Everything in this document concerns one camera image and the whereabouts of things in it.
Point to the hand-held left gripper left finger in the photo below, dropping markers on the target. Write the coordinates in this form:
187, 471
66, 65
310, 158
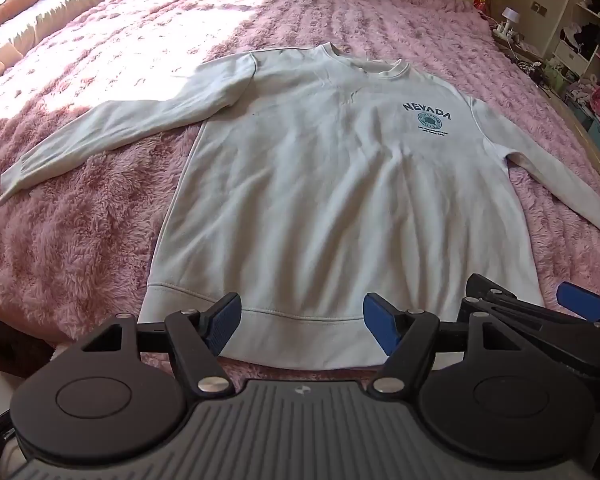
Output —
224, 321

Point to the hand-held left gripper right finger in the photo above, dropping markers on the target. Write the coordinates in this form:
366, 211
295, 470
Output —
380, 321

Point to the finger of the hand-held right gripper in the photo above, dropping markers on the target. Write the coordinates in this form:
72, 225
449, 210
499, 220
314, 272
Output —
510, 302
582, 302

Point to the white printed sweatshirt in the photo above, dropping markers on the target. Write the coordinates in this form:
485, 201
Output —
305, 185

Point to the pink fluffy blanket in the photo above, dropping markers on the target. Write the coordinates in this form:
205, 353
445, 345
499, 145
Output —
105, 240

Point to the green basket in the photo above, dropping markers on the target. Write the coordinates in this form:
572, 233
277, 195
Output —
560, 77

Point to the white wardrobe shelf unit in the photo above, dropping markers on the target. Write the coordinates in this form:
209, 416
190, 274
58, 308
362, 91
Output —
592, 35

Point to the white power strip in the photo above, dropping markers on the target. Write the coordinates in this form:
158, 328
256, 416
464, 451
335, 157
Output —
507, 33

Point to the white table lamp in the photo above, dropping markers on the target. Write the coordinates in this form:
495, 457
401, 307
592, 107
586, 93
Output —
508, 16

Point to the beige bench cushion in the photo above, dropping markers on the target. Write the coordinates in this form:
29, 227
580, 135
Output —
45, 20

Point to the peach cushion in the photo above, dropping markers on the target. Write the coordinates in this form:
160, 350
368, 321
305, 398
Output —
7, 15

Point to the wooden bed frame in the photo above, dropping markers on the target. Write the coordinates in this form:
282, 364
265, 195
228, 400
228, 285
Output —
585, 135

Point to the wall socket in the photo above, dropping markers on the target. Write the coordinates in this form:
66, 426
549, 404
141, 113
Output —
538, 7

